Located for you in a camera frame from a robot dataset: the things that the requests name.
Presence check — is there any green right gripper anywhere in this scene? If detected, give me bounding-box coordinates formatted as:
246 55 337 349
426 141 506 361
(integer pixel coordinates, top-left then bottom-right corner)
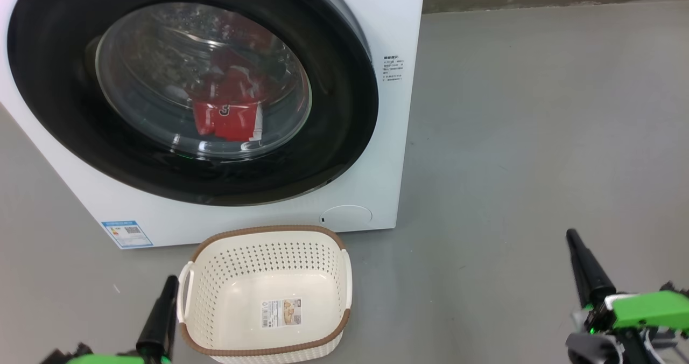
566 228 689 333

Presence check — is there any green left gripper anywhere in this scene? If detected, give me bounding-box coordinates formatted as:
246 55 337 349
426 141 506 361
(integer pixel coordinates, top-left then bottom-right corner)
67 276 179 364

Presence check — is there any red basketball jersey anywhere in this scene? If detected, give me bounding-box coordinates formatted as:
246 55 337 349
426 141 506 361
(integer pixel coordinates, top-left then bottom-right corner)
191 46 280 142

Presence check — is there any black round glass washer door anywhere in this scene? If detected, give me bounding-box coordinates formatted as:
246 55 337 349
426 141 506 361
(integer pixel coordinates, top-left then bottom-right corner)
6 0 379 207

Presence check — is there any cream perforated basket brown rim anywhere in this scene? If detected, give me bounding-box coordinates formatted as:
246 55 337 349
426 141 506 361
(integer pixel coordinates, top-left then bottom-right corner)
178 225 353 364

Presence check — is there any white front-load washing machine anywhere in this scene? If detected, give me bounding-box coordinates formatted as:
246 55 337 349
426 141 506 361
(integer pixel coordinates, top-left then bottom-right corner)
0 0 426 250

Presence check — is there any blue energy label sticker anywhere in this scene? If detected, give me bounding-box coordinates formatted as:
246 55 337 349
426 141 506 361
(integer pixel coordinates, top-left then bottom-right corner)
101 221 153 249

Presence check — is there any paper product label sticker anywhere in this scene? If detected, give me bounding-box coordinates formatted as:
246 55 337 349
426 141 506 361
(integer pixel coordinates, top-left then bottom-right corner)
261 298 303 328

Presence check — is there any round white filter cover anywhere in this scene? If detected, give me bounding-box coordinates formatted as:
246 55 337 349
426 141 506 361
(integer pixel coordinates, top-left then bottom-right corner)
319 205 373 232

